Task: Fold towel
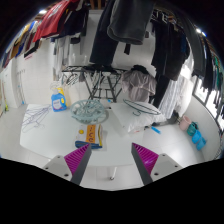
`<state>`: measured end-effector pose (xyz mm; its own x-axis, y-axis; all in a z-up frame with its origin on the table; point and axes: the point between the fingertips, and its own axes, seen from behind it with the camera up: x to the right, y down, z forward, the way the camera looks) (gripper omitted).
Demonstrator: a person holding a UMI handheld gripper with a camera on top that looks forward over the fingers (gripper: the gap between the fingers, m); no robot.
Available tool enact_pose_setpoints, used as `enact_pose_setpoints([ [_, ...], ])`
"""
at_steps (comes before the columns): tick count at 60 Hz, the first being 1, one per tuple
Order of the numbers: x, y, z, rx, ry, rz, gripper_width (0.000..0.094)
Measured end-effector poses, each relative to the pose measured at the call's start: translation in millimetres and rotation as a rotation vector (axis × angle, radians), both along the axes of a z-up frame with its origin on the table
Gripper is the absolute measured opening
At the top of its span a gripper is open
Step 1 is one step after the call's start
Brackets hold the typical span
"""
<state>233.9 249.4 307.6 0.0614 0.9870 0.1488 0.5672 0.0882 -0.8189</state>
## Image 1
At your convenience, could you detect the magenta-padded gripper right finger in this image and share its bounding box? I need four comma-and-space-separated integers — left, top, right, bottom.
131, 142, 183, 186

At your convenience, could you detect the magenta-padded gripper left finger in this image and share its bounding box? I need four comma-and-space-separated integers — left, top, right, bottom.
42, 143, 93, 186

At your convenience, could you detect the small blue brush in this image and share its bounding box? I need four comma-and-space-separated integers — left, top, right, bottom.
150, 125, 162, 135

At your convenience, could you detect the white pillow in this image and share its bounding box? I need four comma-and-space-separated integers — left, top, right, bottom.
109, 100, 168, 134

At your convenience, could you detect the round pale green peg hanger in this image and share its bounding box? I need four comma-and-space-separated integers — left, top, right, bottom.
69, 98, 110, 125

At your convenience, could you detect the pink bucket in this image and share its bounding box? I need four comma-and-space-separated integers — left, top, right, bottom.
179, 115, 193, 132

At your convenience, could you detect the blue slippers group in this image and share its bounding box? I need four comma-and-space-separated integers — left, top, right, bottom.
186, 121, 208, 152

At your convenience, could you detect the blue detergent bottle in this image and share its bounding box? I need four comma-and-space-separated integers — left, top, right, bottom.
50, 83, 68, 113

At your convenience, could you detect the yellow detergent bag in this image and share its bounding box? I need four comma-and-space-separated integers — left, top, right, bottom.
59, 87, 71, 107

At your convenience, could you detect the grey shirt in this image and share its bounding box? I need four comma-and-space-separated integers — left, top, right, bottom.
120, 69, 158, 104

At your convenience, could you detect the black folding drying rack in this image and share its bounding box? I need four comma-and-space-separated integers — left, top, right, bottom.
61, 64, 129, 104

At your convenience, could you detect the window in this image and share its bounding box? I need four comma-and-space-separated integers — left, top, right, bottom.
192, 74, 224, 133

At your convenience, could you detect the dark hanging garments row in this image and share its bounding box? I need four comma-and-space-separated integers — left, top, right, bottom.
88, 0, 214, 91

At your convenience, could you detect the colourful hanging garments row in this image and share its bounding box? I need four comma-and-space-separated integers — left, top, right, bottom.
1, 0, 89, 68

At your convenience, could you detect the green wire hanger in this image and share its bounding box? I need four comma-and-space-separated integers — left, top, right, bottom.
122, 98, 162, 117

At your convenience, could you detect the bundle of wire clothes hangers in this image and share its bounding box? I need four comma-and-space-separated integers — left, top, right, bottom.
20, 103, 53, 134

